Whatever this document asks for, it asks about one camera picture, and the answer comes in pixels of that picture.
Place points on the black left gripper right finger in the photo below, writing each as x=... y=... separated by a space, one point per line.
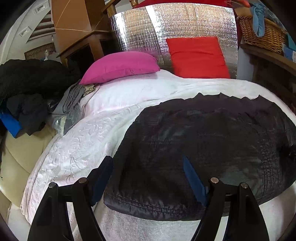
x=245 y=220

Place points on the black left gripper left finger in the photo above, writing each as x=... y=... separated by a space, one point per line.
x=51 y=221

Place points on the dark navy quilted jacket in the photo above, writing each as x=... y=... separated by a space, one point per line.
x=236 y=140

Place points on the pile of black clothes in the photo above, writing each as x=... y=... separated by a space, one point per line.
x=29 y=86

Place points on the cream leather seat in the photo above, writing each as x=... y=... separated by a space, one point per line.
x=18 y=158

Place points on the grey folded garment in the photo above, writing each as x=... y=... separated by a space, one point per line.
x=68 y=111

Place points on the white embossed bedspread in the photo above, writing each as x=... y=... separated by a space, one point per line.
x=108 y=114

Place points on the wooden shelf unit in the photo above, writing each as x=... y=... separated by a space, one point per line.
x=268 y=69

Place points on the red pillow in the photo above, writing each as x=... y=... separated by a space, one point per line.
x=198 y=57

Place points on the magenta pillow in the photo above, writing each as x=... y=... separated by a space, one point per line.
x=118 y=65

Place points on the brown wooden nightstand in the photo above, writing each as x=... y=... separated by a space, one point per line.
x=80 y=55

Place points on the brown cardboard box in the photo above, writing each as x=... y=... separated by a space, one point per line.
x=75 y=19

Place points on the light blue cloth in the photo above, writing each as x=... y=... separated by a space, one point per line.
x=258 y=11

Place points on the silver foil insulation sheet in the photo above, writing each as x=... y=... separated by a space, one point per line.
x=146 y=29

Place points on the red blanket on headboard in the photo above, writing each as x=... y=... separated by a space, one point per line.
x=210 y=2

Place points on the wooden headboard frame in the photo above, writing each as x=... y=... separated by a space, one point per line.
x=112 y=7

